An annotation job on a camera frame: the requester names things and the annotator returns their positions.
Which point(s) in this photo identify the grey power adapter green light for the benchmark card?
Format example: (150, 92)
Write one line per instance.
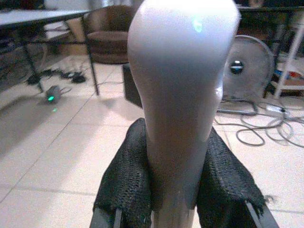
(52, 95)

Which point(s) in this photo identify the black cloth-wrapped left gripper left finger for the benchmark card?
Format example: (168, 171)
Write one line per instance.
(126, 180)

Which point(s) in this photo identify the brown round armchair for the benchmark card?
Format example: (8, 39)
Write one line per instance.
(108, 35)

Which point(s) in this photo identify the black box on floor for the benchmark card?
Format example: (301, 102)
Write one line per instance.
(131, 85)

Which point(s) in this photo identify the dark desk with black frame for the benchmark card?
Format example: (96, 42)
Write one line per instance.
(268, 21)

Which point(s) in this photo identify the grey round floor fan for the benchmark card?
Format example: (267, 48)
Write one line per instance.
(249, 69)

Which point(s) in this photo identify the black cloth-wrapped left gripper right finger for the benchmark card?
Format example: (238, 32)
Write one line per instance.
(225, 180)

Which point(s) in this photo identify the white-top table with black legs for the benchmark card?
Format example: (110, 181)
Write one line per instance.
(35, 23)

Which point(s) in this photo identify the white shelf frame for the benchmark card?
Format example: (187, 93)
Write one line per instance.
(291, 61)

